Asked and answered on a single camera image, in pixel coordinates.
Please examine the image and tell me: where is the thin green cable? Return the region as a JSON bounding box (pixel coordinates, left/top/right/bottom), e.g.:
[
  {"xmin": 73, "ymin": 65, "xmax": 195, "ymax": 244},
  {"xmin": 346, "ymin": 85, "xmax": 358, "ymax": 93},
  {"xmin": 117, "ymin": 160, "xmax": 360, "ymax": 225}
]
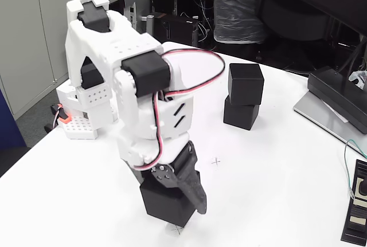
[{"xmin": 343, "ymin": 139, "xmax": 367, "ymax": 201}]

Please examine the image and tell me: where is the white crumpled plastic bag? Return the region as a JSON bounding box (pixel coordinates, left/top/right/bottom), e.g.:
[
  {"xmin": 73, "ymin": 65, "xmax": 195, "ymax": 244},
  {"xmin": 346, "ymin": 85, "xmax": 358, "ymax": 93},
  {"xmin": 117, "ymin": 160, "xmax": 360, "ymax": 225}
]
[{"xmin": 348, "ymin": 70, "xmax": 367, "ymax": 90}]

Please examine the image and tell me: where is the blue partition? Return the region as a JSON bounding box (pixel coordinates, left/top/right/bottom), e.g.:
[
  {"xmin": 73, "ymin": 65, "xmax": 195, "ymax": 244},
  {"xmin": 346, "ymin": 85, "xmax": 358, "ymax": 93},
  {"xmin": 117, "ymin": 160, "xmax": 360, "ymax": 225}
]
[{"xmin": 0, "ymin": 88, "xmax": 27, "ymax": 150}]

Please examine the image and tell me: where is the orange clip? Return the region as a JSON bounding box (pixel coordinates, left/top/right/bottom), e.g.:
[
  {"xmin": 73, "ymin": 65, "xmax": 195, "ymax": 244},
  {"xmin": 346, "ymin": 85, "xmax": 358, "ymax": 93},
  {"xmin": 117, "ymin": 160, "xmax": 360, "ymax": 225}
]
[{"xmin": 57, "ymin": 103, "xmax": 72, "ymax": 124}]

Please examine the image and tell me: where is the silver monitor stand base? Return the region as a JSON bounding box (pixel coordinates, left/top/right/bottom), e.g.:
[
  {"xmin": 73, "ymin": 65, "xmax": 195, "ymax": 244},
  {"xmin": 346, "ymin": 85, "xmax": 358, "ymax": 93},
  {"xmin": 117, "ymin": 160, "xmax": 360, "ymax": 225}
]
[{"xmin": 292, "ymin": 89, "xmax": 367, "ymax": 156}]

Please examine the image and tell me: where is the black rectangular dock box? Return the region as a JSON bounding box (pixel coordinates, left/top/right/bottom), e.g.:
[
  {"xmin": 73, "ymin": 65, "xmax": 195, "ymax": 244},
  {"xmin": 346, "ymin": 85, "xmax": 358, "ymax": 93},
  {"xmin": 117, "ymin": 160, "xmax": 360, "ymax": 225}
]
[{"xmin": 307, "ymin": 65, "xmax": 367, "ymax": 135}]

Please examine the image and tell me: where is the tangled wire bundle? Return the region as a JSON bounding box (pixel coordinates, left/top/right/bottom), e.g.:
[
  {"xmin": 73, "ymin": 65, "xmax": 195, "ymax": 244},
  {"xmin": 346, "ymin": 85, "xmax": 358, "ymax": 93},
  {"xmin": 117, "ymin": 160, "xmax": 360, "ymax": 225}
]
[{"xmin": 180, "ymin": 0, "xmax": 215, "ymax": 43}]

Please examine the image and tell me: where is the black flat device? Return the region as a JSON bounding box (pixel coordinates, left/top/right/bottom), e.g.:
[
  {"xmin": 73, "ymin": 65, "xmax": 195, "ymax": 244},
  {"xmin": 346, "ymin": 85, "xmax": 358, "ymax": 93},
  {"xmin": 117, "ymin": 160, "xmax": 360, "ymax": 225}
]
[{"xmin": 340, "ymin": 159, "xmax": 367, "ymax": 246}]

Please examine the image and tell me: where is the pink white arm cable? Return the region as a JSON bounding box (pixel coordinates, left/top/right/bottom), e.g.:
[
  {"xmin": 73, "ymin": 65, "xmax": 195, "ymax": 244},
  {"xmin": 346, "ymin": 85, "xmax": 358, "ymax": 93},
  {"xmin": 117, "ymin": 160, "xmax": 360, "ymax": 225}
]
[{"xmin": 134, "ymin": 48, "xmax": 227, "ymax": 172}]

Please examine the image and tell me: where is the grey metal post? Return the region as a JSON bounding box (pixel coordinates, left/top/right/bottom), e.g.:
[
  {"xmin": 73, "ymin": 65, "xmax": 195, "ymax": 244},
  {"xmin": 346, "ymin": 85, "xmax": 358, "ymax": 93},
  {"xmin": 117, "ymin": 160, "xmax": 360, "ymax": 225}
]
[{"xmin": 140, "ymin": 14, "xmax": 155, "ymax": 41}]

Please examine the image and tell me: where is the black office chair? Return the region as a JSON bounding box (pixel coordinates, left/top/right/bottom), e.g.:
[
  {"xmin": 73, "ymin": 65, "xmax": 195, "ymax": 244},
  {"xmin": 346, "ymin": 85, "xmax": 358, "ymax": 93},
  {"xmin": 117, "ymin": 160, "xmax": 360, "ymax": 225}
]
[{"xmin": 257, "ymin": 0, "xmax": 333, "ymax": 43}]

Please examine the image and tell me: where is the base power cable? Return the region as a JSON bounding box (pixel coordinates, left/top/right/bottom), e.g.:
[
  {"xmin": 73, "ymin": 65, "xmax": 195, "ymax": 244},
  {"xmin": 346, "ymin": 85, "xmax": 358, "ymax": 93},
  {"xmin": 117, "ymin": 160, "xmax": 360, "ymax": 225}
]
[{"xmin": 44, "ymin": 103, "xmax": 63, "ymax": 133}]

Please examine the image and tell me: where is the trash bin with plastic bag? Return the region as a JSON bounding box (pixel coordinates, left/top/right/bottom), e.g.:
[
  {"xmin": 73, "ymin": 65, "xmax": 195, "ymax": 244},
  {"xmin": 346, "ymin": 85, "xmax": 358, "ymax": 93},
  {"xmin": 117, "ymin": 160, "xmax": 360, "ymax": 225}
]
[{"xmin": 209, "ymin": 0, "xmax": 266, "ymax": 44}]

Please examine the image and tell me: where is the grey cabinet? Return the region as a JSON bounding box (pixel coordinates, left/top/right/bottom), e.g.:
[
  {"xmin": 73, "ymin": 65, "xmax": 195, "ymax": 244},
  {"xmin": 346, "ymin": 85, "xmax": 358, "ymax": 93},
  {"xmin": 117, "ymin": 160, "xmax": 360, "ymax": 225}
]
[{"xmin": 0, "ymin": 0, "xmax": 120, "ymax": 120}]

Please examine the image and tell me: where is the black cube block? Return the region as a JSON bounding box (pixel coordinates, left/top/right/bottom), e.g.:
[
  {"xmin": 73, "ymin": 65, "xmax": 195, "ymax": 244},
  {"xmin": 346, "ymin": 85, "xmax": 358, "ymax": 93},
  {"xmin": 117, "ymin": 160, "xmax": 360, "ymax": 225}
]
[
  {"xmin": 222, "ymin": 96, "xmax": 260, "ymax": 131},
  {"xmin": 228, "ymin": 62, "xmax": 265, "ymax": 107},
  {"xmin": 139, "ymin": 177, "xmax": 197, "ymax": 228}
]

